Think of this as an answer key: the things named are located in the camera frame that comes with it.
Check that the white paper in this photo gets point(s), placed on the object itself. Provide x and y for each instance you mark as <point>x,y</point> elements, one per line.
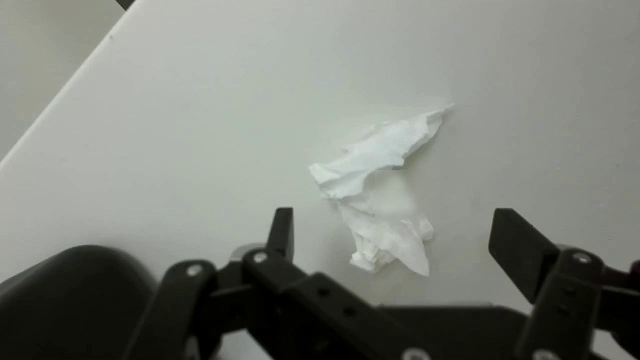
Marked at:
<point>380,192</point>

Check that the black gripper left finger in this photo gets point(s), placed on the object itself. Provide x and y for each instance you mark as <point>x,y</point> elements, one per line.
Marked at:
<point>281,312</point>

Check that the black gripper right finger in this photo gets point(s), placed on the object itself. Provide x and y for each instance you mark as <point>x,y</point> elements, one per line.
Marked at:
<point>580,306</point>

